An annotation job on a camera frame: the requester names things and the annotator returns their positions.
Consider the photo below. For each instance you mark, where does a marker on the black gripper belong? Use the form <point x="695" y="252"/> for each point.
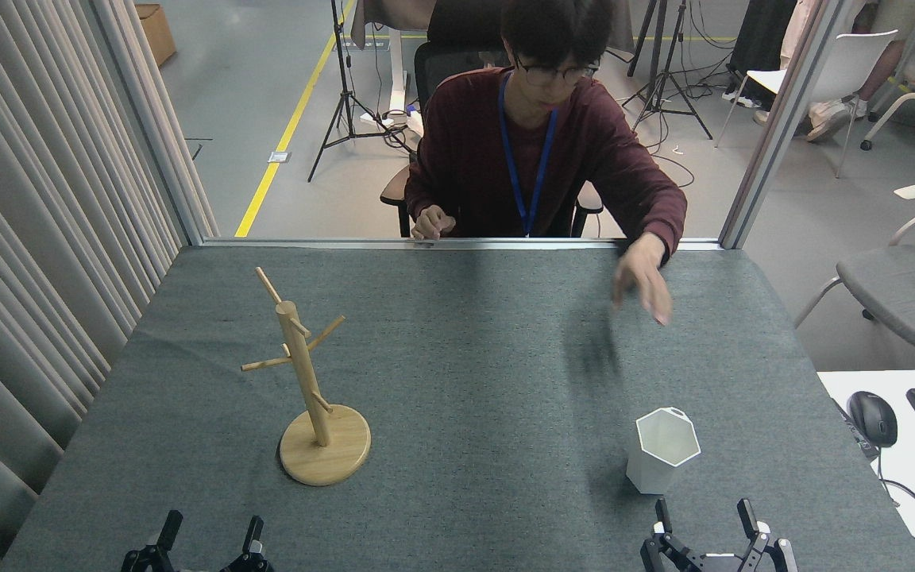
<point x="720" y="566"/>

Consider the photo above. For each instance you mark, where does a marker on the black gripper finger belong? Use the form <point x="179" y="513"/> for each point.
<point x="171" y="528"/>
<point x="254" y="536"/>

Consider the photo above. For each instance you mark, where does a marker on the white hexagonal cup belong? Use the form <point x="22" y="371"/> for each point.
<point x="656" y="469"/>

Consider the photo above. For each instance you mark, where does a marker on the wooden cup rack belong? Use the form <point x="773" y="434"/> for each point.
<point x="322" y="453"/>

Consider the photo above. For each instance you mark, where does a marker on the person's left hand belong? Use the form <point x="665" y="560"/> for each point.
<point x="644" y="278"/>

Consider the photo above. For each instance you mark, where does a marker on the person's right hand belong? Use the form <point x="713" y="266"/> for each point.
<point x="430" y="222"/>

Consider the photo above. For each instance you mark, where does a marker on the black computer mouse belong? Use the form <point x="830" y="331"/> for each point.
<point x="873" y="419"/>

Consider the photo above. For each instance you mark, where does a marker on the grey felt table mat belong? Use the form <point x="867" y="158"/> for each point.
<point x="489" y="381"/>

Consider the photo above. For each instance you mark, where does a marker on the grey chair with white armrest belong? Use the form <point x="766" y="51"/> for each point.
<point x="902" y="294"/>

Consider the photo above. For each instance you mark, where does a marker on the beige curtain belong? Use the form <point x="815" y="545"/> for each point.
<point x="28" y="199"/>

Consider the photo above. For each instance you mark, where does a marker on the black tripod stand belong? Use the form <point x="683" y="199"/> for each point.
<point x="342" y="103"/>
<point x="666" y="87"/>

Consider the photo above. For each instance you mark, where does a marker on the seated person in background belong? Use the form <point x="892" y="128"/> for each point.
<point x="827" y="115"/>

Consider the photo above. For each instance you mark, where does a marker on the cardboard box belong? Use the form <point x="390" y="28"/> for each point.
<point x="157" y="32"/>

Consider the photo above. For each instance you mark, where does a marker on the white plastic chair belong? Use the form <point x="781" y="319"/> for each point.
<point x="839" y="67"/>

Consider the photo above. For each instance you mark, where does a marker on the black glasses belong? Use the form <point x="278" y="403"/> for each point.
<point x="557" y="74"/>

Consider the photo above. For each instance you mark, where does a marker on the white standing desk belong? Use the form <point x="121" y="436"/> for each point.
<point x="395" y="48"/>

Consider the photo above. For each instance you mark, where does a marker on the black office chair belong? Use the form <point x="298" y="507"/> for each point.
<point x="442" y="59"/>

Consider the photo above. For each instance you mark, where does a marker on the silver table rail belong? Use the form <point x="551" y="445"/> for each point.
<point x="306" y="242"/>

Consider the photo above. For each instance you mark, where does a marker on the silver post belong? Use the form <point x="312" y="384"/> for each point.
<point x="783" y="119"/>

